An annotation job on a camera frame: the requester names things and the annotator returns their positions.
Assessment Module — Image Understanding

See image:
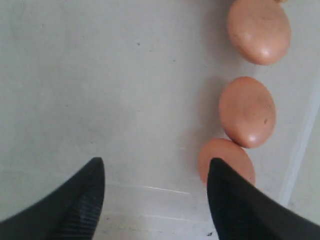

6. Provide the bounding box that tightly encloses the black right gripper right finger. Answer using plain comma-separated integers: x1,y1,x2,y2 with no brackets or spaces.
207,158,320,240

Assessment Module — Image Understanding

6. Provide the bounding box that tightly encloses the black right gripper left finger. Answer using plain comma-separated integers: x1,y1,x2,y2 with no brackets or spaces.
0,157,105,240

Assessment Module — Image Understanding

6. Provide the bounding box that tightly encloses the brown egg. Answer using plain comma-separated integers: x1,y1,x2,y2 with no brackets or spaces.
227,0,292,66
198,138,256,186
218,76,277,149

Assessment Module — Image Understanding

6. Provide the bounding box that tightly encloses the clear plastic drawer bin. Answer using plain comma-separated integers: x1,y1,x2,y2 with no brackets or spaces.
0,0,320,240

